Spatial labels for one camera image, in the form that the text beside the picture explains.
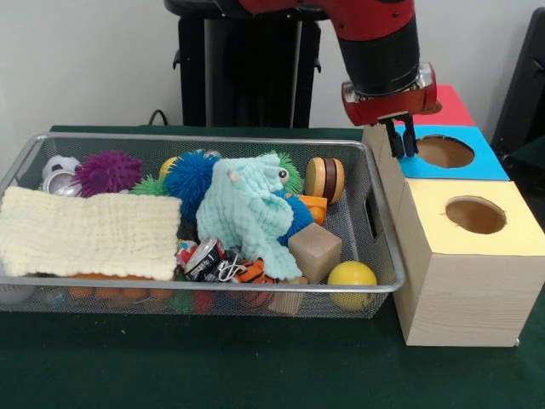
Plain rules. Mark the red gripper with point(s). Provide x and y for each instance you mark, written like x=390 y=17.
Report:
x=391 y=108

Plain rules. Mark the mint knitted cloth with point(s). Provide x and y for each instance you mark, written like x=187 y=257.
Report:
x=238 y=213

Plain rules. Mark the cream knitted cloth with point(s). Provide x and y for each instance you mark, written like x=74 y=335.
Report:
x=85 y=230

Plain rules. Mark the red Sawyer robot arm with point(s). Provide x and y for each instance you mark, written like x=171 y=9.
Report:
x=374 y=42

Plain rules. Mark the silver mesh bin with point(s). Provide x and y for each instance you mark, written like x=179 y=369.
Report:
x=385 y=255

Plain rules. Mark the wooden box with three holes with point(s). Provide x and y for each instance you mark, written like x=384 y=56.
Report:
x=468 y=298

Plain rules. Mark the wooden yo-yo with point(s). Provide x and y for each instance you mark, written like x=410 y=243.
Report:
x=325 y=179

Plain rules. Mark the green spiky toy with eyes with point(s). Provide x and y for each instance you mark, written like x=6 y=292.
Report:
x=294 y=181

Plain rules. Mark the green covered side table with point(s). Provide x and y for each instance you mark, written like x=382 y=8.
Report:
x=532 y=157

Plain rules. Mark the black stand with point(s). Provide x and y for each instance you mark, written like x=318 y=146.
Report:
x=528 y=85

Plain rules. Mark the wooden cube block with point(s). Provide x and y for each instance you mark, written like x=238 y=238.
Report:
x=315 y=253

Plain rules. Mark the yellow smooth ball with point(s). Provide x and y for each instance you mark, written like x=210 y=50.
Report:
x=351 y=274

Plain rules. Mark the tiger plush toy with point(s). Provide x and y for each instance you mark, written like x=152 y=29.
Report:
x=253 y=270

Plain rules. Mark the large blue spiky ball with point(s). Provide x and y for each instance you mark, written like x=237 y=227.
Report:
x=187 y=183

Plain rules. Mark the crushed black can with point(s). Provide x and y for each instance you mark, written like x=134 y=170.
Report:
x=204 y=257

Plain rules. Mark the small green spiky ball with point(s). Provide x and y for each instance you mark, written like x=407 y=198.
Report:
x=147 y=185

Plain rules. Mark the dark green table cloth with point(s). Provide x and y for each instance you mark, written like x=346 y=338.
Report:
x=255 y=366

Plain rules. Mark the purple spiky ball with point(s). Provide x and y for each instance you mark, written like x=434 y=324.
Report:
x=108 y=172

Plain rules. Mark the small soccer ball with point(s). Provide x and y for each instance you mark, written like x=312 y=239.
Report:
x=59 y=164

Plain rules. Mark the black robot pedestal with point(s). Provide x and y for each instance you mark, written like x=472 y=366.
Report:
x=251 y=85

